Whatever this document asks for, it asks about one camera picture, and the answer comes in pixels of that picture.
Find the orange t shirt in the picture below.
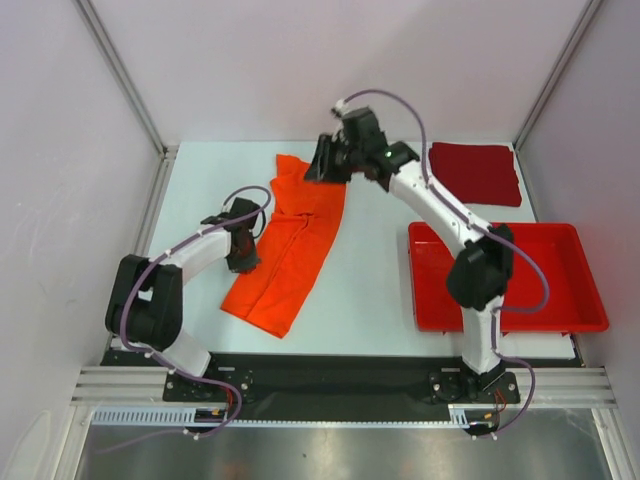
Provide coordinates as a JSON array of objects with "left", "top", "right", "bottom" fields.
[{"left": 220, "top": 154, "right": 347, "bottom": 338}]

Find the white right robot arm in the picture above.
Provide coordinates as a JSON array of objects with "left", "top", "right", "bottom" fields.
[{"left": 304, "top": 106, "right": 514, "bottom": 401}]

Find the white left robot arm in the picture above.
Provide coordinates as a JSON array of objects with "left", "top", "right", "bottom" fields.
[{"left": 105, "top": 197, "right": 266, "bottom": 404}]

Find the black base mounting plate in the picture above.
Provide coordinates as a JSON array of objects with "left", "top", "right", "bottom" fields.
[{"left": 99, "top": 351, "right": 586, "bottom": 422}]

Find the folded dark red t shirt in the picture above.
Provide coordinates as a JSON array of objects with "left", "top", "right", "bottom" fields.
[{"left": 429, "top": 142, "right": 522, "bottom": 207}]

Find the red plastic tray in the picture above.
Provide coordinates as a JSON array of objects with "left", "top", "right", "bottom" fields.
[{"left": 408, "top": 222, "right": 609, "bottom": 334}]

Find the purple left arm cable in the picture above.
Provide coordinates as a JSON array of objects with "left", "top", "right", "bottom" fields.
[{"left": 119, "top": 185, "right": 274, "bottom": 441}]

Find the left aluminium frame post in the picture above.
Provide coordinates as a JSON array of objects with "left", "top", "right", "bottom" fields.
[{"left": 72, "top": 0, "right": 174, "bottom": 160}]

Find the aluminium frame post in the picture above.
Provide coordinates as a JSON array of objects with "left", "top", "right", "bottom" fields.
[
  {"left": 72, "top": 0, "right": 174, "bottom": 160},
  {"left": 512, "top": 0, "right": 606, "bottom": 151}
]

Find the aluminium front rail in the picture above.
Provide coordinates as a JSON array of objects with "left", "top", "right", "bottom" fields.
[{"left": 71, "top": 366, "right": 617, "bottom": 409}]

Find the grey slotted cable duct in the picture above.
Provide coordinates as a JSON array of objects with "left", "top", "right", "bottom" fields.
[{"left": 92, "top": 405, "right": 497, "bottom": 429}]

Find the right aluminium frame post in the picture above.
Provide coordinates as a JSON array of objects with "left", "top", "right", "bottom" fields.
[{"left": 512, "top": 0, "right": 606, "bottom": 151}]

